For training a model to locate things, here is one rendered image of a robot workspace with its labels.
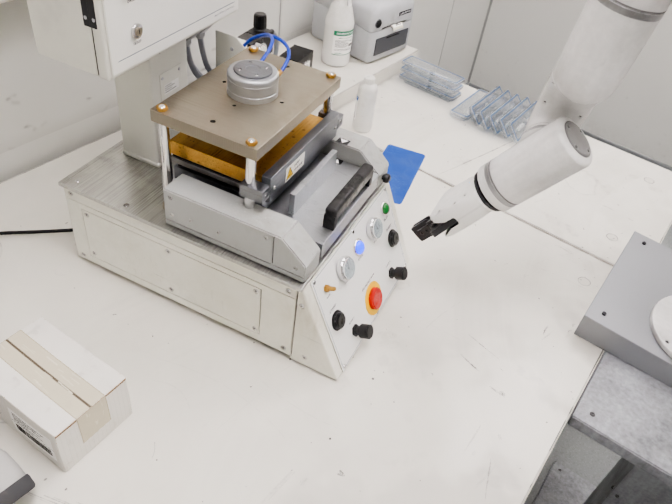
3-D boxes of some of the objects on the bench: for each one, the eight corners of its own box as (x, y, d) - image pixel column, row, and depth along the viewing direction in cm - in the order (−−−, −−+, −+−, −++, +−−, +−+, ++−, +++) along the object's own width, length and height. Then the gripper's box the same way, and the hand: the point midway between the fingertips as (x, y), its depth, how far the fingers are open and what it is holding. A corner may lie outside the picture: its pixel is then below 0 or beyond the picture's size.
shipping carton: (-20, 401, 91) (-37, 364, 85) (57, 349, 100) (46, 312, 94) (60, 478, 84) (47, 443, 78) (135, 415, 93) (129, 379, 87)
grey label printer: (308, 36, 189) (313, -21, 177) (350, 22, 200) (358, -33, 189) (369, 67, 178) (378, 8, 166) (410, 50, 190) (422, -6, 178)
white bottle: (374, 128, 162) (383, 77, 152) (363, 135, 159) (372, 83, 149) (359, 120, 164) (367, 70, 154) (348, 127, 161) (355, 76, 151)
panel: (342, 372, 102) (309, 282, 93) (406, 266, 123) (384, 184, 114) (352, 373, 101) (320, 283, 92) (415, 266, 122) (394, 184, 113)
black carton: (277, 79, 166) (278, 55, 161) (292, 67, 172) (294, 43, 168) (296, 86, 165) (298, 61, 160) (311, 73, 171) (314, 49, 166)
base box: (78, 260, 115) (62, 185, 103) (197, 165, 141) (195, 97, 129) (336, 382, 101) (350, 312, 90) (414, 252, 127) (433, 185, 116)
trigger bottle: (315, 57, 179) (324, -33, 162) (338, 53, 182) (350, -36, 166) (331, 70, 174) (342, -21, 157) (355, 65, 177) (368, -24, 161)
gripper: (498, 228, 96) (416, 271, 109) (520, 181, 107) (443, 226, 119) (468, 192, 95) (388, 240, 108) (493, 149, 105) (418, 197, 118)
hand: (425, 228), depth 112 cm, fingers closed
